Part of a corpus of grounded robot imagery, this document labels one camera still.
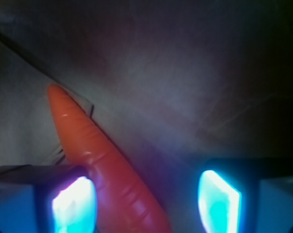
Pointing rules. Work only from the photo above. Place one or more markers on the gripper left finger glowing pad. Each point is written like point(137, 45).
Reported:
point(47, 199)

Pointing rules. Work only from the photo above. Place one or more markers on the orange toy carrot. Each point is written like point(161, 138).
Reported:
point(125, 204)

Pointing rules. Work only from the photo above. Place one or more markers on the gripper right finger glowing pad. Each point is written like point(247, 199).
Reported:
point(246, 196)

